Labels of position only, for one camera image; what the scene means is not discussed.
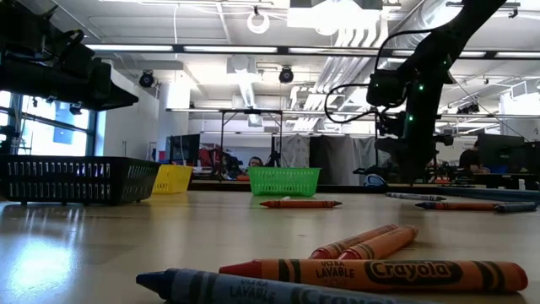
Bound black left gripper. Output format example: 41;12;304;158
0;44;139;112

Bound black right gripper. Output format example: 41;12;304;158
374;107;413;160

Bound screws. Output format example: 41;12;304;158
494;202;539;214
308;223;400;260
434;202;499;211

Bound red crayon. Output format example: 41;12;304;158
259;199;343;209
218;258;529;294
337;225;419;261

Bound blue white round object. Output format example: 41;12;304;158
363;172;387;187

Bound grey curtain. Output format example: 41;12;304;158
280;133;381;186

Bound large window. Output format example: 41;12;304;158
0;90;98;157

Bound black computer monitor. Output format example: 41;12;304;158
168;133;202;166
477;133;527;174

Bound black plastic basket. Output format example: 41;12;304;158
0;154;161;207

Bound yellow plastic basket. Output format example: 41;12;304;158
151;164;194;195

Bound green plastic basket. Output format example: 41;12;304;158
246;166;321;198

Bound long ceiling light strip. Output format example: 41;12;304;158
84;43;540;60

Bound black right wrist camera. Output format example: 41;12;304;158
365;69;408;107

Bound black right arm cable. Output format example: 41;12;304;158
323;27;448;124

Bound black metal stand frame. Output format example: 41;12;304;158
219;108;284;181

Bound white ring ceiling fixture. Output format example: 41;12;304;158
246;11;271;35

